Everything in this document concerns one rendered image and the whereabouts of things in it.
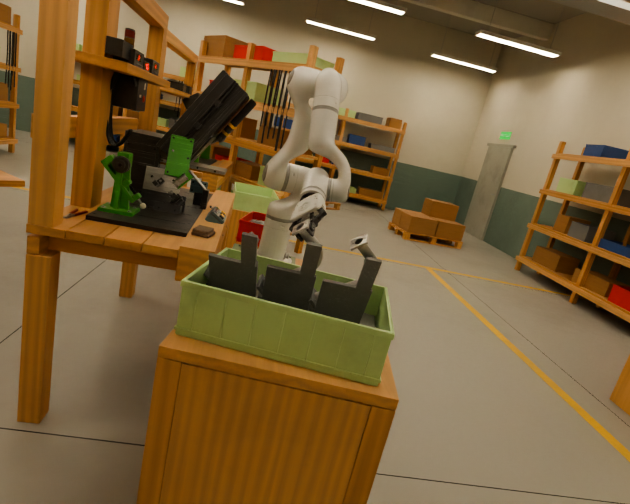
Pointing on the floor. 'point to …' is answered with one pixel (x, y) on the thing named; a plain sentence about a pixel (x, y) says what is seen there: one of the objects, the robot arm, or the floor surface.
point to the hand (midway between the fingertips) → (305, 231)
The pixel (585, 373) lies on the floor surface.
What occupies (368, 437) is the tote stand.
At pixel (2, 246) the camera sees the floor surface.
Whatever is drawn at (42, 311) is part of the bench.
